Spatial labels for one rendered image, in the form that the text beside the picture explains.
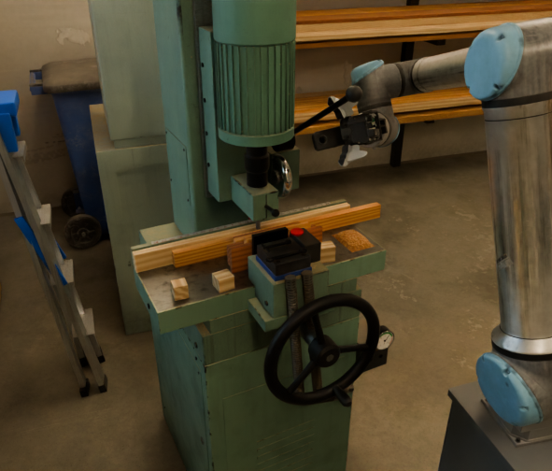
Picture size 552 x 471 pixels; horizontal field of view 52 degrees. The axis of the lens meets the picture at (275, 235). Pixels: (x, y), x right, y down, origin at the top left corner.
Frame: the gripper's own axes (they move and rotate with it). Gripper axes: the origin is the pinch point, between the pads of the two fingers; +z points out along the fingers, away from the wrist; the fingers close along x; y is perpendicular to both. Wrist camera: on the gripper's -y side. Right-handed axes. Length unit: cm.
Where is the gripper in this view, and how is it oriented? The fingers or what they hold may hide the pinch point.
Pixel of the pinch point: (332, 132)
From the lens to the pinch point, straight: 127.1
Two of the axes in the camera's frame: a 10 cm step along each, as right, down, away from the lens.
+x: 1.9, 9.8, 0.9
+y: 8.8, -1.3, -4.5
